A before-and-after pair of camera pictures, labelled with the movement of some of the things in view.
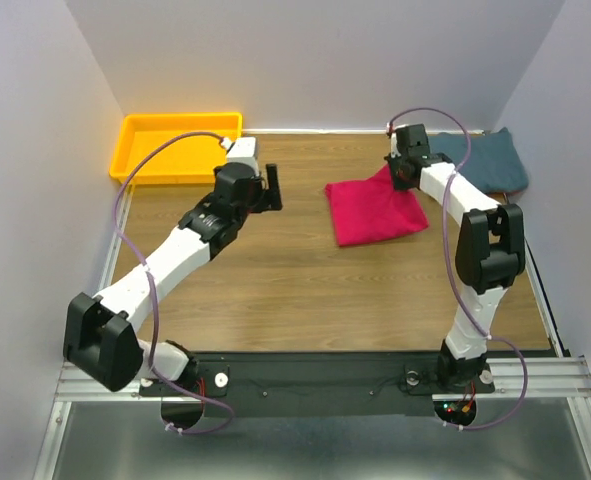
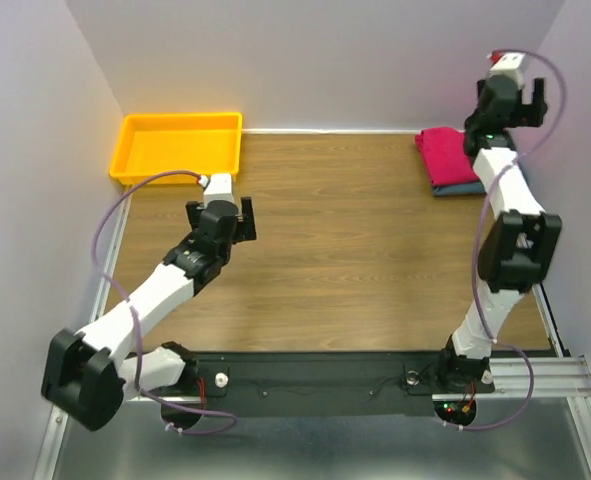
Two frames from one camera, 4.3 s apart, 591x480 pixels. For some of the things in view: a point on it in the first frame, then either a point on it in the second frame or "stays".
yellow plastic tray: x=192 y=159 stays
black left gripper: x=274 y=201 to x=245 y=229
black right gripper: x=400 y=184 to x=531 y=115
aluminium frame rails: x=561 y=376 stays
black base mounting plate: x=315 y=384 stays
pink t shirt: x=373 y=209 to x=447 y=161
